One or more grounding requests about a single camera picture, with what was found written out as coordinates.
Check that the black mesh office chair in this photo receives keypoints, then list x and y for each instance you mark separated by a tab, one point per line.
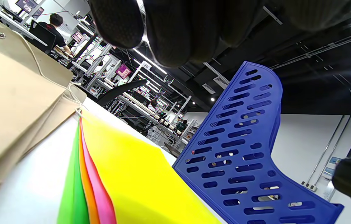
119	90

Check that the brown wooden board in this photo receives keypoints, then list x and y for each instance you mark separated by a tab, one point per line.
172	150

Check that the blue perforated file holder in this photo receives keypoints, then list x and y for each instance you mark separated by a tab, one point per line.
244	155

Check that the person's left hand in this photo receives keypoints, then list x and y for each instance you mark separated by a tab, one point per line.
181	28

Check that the pink cardstock sheet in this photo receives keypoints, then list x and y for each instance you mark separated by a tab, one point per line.
100	196

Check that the white metal cart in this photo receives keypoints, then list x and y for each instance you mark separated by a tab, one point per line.
156	135

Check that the yellow cardstock sheet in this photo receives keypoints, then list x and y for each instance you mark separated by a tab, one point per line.
141	180

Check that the long ceiling light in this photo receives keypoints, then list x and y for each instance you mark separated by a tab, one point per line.
150	81
150	60

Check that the white labelled box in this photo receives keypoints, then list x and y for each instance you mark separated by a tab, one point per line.
331	171

